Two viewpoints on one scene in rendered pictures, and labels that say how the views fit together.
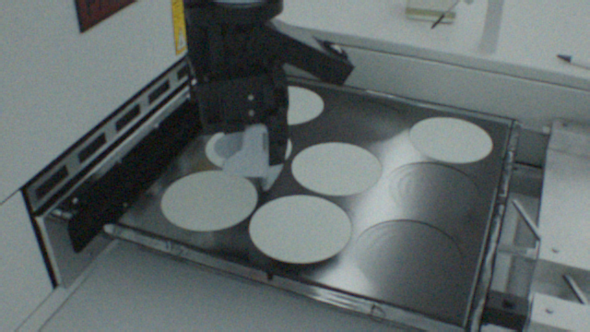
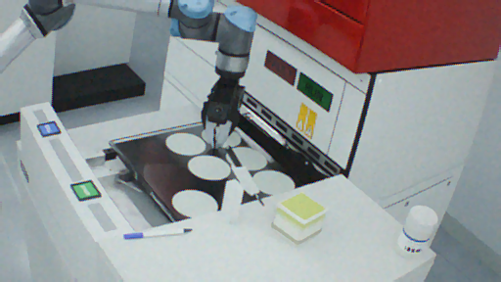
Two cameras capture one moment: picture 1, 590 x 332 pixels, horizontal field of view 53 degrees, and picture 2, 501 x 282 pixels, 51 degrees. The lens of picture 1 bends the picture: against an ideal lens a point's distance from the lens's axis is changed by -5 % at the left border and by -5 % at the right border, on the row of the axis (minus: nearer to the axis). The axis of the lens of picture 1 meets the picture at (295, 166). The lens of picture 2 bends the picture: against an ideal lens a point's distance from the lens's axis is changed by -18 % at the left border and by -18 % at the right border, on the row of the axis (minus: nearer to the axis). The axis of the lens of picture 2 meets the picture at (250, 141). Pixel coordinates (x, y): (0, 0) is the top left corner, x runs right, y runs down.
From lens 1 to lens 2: 1.67 m
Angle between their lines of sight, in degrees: 91
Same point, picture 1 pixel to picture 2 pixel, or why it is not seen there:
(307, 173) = (212, 160)
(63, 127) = (249, 84)
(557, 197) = (132, 211)
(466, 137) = (190, 208)
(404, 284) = (139, 144)
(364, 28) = not seen: hidden behind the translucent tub
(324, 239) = (174, 144)
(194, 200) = not seen: hidden behind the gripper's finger
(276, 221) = (194, 141)
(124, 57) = (275, 94)
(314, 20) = (319, 189)
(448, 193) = (163, 178)
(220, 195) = not seen: hidden behind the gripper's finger
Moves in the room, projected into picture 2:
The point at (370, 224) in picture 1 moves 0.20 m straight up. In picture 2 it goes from (169, 154) to (180, 78)
